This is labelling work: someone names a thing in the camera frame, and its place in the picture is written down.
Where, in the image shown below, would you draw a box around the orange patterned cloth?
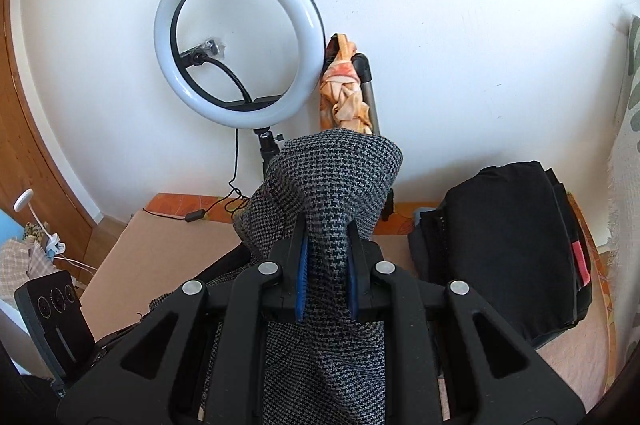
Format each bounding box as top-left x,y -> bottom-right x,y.
320,34 -> 376,137

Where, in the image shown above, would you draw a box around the white clip lamp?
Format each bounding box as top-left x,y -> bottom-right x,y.
13,188 -> 67,257

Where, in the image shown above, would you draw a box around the black gooseneck phone holder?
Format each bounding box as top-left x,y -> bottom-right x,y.
179,36 -> 282,112

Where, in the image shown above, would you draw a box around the black power cable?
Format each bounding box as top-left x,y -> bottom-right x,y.
145,128 -> 252,227

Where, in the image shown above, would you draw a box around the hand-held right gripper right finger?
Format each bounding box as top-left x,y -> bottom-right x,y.
347,220 -> 586,425

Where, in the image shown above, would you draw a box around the white ring light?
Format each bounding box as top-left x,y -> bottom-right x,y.
154,0 -> 327,126

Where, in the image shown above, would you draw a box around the wooden door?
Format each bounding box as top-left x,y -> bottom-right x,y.
0,0 -> 107,257

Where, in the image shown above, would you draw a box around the grey houndstooth pants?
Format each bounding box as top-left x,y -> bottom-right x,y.
147,129 -> 405,425

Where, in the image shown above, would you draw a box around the green white patterned pillow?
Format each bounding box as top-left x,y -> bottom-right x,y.
606,15 -> 640,267

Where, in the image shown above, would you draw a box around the checked cloth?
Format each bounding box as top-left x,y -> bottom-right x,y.
0,236 -> 54,302

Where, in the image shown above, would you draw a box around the black tripod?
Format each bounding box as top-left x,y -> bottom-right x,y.
252,126 -> 287,180

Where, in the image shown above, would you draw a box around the white cable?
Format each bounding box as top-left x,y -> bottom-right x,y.
51,254 -> 97,287

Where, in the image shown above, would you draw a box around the folded black stand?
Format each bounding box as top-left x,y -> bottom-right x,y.
351,52 -> 397,222

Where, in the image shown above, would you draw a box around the black folded pants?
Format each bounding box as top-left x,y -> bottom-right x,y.
407,161 -> 594,342

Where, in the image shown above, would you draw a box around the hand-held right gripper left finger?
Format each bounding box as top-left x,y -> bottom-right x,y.
57,212 -> 308,425

